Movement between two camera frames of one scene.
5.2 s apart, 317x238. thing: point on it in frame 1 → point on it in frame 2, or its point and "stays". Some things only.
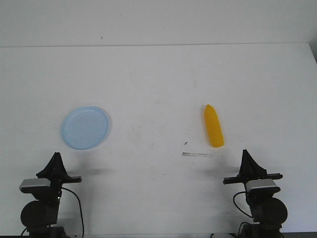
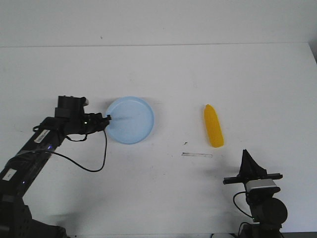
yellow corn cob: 213,127 stays
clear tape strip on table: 198,154 stays
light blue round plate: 85,127 → 132,120
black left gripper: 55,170 → 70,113
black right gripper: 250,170 stays
